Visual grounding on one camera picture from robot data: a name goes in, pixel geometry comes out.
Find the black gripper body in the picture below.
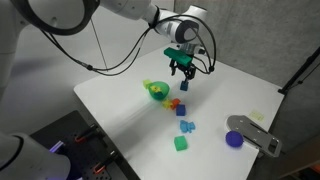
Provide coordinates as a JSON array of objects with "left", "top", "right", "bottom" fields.
[{"left": 169, "top": 57, "right": 198, "bottom": 76}]

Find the orange plastic toy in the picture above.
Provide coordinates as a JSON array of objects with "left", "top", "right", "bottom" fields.
[{"left": 169, "top": 97, "right": 182, "bottom": 111}]

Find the green plastic bowl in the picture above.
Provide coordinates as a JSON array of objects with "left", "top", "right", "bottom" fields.
[{"left": 147, "top": 80, "right": 171, "bottom": 102}]

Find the yellow toy piece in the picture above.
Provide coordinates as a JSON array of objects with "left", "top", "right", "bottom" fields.
[{"left": 149, "top": 84, "right": 163, "bottom": 94}]

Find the yellow star toy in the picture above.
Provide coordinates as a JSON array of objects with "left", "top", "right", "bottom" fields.
[{"left": 161, "top": 99, "right": 173, "bottom": 110}]

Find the light blue plastic toy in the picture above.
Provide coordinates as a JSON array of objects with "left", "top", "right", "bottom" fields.
[{"left": 179, "top": 119, "right": 197, "bottom": 134}]

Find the dark teal blue cube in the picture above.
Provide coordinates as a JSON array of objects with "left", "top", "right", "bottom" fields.
[{"left": 179, "top": 80, "right": 190, "bottom": 92}]

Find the lime green cube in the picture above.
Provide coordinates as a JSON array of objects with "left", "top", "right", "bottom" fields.
[{"left": 142, "top": 79, "right": 153, "bottom": 90}]

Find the royal blue cube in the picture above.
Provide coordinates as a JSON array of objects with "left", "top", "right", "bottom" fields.
[{"left": 175, "top": 104, "right": 187, "bottom": 117}]

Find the purple ball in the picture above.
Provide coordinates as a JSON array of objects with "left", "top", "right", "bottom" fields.
[{"left": 225, "top": 130, "right": 245, "bottom": 149}]

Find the pale yellow sticker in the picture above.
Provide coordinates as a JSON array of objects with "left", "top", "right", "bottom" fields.
[{"left": 249, "top": 110, "right": 265, "bottom": 122}]

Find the grey metal plate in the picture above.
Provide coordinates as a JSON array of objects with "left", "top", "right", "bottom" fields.
[{"left": 226, "top": 114, "right": 283, "bottom": 158}]

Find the black tripod pole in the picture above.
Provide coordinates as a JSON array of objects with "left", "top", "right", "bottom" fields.
[{"left": 277, "top": 45, "right": 320, "bottom": 96}]

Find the black perforated board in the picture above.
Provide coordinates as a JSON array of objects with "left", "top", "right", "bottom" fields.
[{"left": 29, "top": 110, "right": 141, "bottom": 180}]

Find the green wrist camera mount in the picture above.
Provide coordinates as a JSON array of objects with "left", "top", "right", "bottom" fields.
[{"left": 163, "top": 46, "right": 194, "bottom": 67}]

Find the orange handled black clamp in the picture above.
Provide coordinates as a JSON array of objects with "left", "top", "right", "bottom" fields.
[
  {"left": 74, "top": 123, "right": 100, "bottom": 144},
  {"left": 92, "top": 150, "right": 118, "bottom": 175}
]

